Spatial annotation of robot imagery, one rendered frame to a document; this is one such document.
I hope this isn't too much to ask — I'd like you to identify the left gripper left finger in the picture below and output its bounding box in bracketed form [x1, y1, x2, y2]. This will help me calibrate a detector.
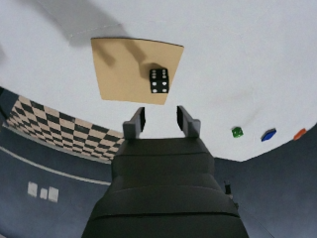
[122, 107, 146, 140]

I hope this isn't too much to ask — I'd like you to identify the tan flat mat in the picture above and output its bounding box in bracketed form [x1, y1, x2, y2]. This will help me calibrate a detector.
[91, 38, 184, 105]

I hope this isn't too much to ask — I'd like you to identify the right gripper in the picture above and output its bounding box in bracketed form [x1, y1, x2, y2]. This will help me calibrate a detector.
[224, 181, 233, 199]

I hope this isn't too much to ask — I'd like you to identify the orange pocket multimeter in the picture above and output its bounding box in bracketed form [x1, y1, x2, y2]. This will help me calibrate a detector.
[293, 128, 306, 140]

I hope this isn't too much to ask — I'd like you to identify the green die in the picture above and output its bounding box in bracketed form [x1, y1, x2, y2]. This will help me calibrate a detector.
[232, 127, 244, 138]

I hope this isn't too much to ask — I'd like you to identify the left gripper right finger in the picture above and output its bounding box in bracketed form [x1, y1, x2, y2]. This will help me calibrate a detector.
[176, 105, 201, 138]

